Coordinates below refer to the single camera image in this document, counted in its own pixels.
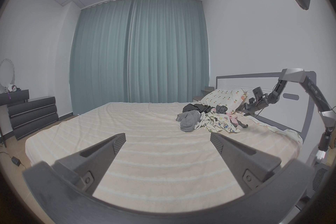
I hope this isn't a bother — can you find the white printed pillow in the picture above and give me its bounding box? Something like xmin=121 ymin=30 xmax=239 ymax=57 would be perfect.
xmin=198 ymin=88 xmax=248 ymax=113

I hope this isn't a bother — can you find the blue-green curtain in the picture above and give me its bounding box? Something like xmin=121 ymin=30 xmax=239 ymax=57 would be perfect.
xmin=69 ymin=0 xmax=210 ymax=116

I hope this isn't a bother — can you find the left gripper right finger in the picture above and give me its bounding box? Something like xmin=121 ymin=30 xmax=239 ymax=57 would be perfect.
xmin=210 ymin=132 xmax=283 ymax=192

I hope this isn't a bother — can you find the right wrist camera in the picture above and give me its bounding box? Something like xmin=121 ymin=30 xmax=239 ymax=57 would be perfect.
xmin=253 ymin=87 xmax=268 ymax=100

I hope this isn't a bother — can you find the dark grey chest of drawers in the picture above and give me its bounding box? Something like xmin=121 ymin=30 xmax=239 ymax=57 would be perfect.
xmin=7 ymin=96 xmax=58 ymax=141

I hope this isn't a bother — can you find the black power adapter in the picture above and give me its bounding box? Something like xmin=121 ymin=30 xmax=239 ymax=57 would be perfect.
xmin=0 ymin=151 xmax=22 ymax=167

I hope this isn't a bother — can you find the pile of clothes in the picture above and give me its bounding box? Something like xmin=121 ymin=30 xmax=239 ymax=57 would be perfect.
xmin=183 ymin=103 xmax=248 ymax=129

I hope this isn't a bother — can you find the bed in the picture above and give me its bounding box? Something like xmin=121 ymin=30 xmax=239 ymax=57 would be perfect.
xmin=25 ymin=71 xmax=317 ymax=211

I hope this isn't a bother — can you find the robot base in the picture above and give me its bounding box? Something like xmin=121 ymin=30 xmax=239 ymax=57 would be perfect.
xmin=295 ymin=163 xmax=332 ymax=218

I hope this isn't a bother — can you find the grey garment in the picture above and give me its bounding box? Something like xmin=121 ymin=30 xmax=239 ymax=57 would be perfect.
xmin=176 ymin=110 xmax=201 ymax=132

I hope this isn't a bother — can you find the grey bedside table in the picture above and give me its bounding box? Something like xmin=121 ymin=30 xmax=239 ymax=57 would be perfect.
xmin=193 ymin=86 xmax=214 ymax=102

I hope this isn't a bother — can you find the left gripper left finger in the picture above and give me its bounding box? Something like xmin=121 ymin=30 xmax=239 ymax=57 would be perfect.
xmin=54 ymin=133 xmax=127 ymax=193

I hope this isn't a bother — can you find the white printed pyjama top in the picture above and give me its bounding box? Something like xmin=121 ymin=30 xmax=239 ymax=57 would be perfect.
xmin=199 ymin=110 xmax=241 ymax=134

